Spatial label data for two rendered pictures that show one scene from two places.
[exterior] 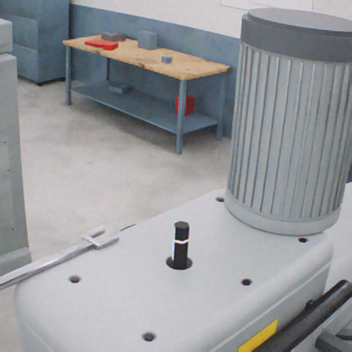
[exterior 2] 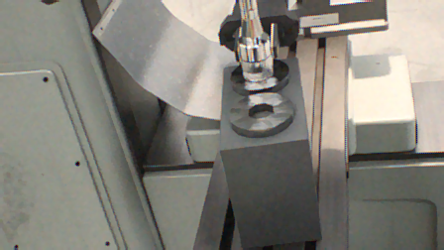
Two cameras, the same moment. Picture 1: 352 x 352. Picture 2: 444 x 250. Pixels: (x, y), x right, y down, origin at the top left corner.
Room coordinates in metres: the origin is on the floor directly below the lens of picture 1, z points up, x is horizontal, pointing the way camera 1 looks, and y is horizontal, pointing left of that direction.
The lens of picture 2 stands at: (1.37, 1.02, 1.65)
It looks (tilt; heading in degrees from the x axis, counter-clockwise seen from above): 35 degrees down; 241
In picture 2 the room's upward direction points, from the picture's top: 12 degrees counter-clockwise
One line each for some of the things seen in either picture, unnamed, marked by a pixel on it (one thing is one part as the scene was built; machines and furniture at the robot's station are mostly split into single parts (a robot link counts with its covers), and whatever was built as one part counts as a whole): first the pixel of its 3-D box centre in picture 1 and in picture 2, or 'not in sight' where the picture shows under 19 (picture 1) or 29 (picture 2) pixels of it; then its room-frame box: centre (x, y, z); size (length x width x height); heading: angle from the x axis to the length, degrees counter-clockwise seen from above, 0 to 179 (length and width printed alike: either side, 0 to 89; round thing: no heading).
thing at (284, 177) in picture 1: (295, 117); not in sight; (0.80, -0.18, 2.05); 0.20 x 0.20 x 0.32
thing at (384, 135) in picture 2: not in sight; (299, 100); (0.62, -0.01, 0.80); 0.50 x 0.35 x 0.12; 136
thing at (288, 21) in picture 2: not in sight; (261, 17); (0.84, 0.21, 1.17); 0.13 x 0.12 x 0.10; 139
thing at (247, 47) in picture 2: not in sight; (254, 41); (0.92, 0.30, 1.20); 0.05 x 0.05 x 0.01
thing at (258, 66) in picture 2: not in sight; (256, 59); (0.92, 0.30, 1.17); 0.05 x 0.05 x 0.05
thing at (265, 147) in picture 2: not in sight; (270, 146); (0.94, 0.34, 1.04); 0.22 x 0.12 x 0.20; 53
